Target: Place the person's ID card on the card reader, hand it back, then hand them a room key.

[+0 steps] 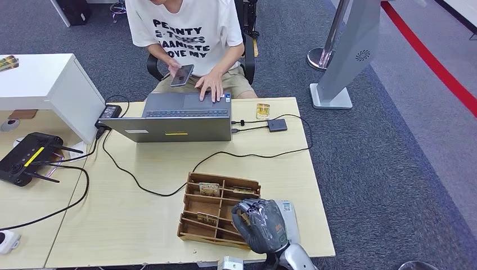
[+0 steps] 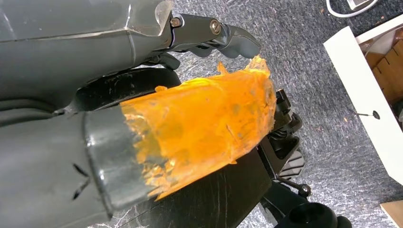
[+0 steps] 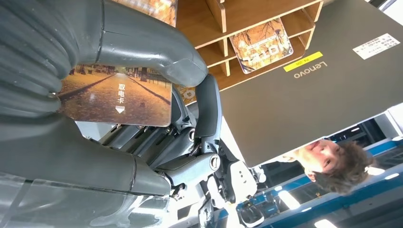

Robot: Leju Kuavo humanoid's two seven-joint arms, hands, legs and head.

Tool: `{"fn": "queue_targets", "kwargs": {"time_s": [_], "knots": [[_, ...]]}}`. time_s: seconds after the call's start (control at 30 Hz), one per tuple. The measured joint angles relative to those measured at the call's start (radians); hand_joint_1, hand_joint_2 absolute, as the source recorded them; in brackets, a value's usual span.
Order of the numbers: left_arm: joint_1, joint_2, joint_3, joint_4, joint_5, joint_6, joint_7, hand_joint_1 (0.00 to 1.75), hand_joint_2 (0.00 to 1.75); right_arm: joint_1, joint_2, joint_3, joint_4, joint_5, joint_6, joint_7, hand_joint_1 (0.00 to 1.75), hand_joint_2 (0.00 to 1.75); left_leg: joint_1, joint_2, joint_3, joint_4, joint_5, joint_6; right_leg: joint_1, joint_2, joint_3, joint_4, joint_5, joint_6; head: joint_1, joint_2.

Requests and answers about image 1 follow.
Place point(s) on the patterned gold card stack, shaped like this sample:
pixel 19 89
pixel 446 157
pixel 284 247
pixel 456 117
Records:
pixel 8 62

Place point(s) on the person's right forearm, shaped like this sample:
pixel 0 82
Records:
pixel 159 54

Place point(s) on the white power strip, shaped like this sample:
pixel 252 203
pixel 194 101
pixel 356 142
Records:
pixel 9 241

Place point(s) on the black cabinet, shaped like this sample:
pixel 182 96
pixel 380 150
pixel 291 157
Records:
pixel 74 11

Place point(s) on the white card reader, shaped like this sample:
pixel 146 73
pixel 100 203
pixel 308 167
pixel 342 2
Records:
pixel 290 223

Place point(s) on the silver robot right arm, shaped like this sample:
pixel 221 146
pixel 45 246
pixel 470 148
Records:
pixel 298 259

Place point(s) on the white paper slip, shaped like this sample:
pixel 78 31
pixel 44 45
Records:
pixel 79 152

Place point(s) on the round white device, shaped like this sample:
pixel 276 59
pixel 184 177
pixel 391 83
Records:
pixel 9 125

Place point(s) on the black laptop power adapter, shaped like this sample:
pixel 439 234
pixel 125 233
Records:
pixel 110 111

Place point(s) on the person's right hand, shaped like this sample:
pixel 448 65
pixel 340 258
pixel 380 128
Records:
pixel 173 66

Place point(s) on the black office chair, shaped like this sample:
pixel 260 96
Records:
pixel 249 59

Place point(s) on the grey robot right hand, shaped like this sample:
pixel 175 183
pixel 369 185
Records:
pixel 264 227

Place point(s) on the brown cardboard piece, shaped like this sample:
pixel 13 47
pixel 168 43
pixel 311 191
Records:
pixel 23 114

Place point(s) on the grey kiosk stand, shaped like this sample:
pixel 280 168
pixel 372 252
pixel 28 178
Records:
pixel 346 56

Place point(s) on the person's left hand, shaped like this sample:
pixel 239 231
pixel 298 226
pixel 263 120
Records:
pixel 213 82

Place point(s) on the grey round base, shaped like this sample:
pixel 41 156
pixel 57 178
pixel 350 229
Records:
pixel 417 266

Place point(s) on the chrome stool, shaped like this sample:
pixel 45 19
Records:
pixel 117 5

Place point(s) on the black router with antennas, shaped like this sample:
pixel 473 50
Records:
pixel 20 164

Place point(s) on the dark smartphone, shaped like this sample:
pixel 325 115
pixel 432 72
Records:
pixel 182 75

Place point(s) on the small black hub box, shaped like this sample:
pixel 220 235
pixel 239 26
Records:
pixel 277 125

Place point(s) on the person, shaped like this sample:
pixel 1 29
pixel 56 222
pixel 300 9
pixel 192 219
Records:
pixel 186 15

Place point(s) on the person's left forearm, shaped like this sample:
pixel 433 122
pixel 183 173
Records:
pixel 229 56

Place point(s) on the wooden card organizer box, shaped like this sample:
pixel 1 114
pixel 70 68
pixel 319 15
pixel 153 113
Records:
pixel 201 203

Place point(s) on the gold ID card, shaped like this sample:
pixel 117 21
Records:
pixel 263 111

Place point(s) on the grey open laptop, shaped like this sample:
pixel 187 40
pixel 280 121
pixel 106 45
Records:
pixel 169 130

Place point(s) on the chrome stanchion post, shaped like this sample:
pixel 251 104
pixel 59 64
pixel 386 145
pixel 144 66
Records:
pixel 320 57

